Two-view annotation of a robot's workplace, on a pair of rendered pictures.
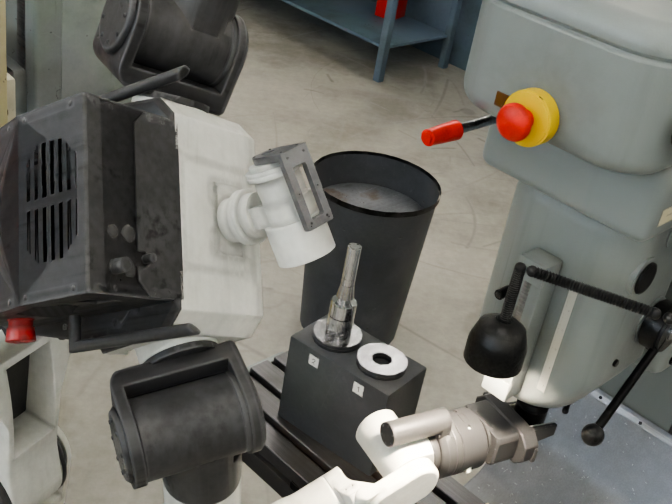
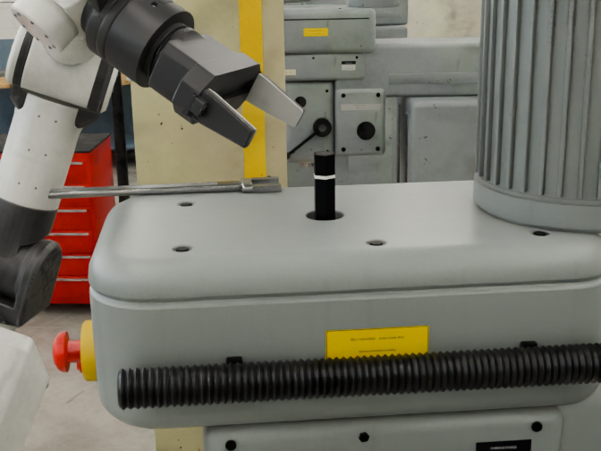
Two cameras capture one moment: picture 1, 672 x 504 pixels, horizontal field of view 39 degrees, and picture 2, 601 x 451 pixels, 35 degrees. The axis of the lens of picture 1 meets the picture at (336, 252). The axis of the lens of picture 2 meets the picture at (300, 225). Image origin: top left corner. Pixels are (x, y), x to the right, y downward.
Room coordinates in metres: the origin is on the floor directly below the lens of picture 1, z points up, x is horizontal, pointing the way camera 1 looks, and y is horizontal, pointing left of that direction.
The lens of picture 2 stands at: (0.48, -0.93, 2.15)
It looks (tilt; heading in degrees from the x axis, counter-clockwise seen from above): 17 degrees down; 45
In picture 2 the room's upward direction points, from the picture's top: 1 degrees counter-clockwise
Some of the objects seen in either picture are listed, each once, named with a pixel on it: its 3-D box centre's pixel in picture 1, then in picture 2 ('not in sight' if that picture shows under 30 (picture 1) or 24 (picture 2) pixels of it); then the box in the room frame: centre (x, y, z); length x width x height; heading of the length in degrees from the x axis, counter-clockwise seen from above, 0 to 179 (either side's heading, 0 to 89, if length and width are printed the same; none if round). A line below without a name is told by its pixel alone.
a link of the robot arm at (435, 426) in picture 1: (411, 442); not in sight; (1.02, -0.15, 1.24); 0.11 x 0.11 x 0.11; 35
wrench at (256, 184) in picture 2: not in sight; (165, 188); (1.08, -0.14, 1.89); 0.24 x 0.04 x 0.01; 141
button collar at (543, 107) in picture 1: (530, 117); (95, 350); (0.95, -0.17, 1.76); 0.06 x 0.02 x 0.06; 50
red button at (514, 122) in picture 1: (517, 121); (71, 351); (0.93, -0.16, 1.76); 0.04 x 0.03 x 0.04; 50
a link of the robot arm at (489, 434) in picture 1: (478, 435); not in sight; (1.08, -0.25, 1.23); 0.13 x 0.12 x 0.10; 35
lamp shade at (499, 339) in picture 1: (498, 339); not in sight; (0.95, -0.21, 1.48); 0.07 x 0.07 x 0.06
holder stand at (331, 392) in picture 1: (350, 389); not in sight; (1.38, -0.07, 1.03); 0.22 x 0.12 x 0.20; 57
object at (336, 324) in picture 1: (340, 318); not in sight; (1.41, -0.03, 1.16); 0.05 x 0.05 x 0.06
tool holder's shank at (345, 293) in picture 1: (349, 274); not in sight; (1.41, -0.03, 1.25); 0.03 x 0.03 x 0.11
